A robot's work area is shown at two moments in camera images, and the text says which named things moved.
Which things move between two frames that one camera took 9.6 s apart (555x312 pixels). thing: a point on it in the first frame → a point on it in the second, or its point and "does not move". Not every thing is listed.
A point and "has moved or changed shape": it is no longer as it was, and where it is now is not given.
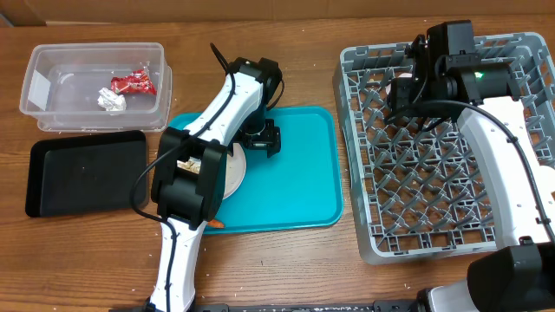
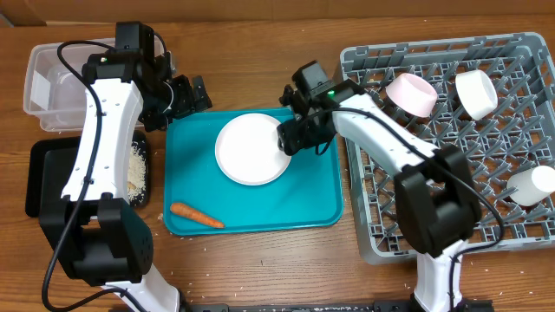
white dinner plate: (235, 171) has moved or changed shape
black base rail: (399, 306) does not move
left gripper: (270, 139) → (186, 101)
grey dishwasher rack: (417, 189) does not move
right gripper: (401, 105) → (297, 137)
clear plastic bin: (63, 81) does not move
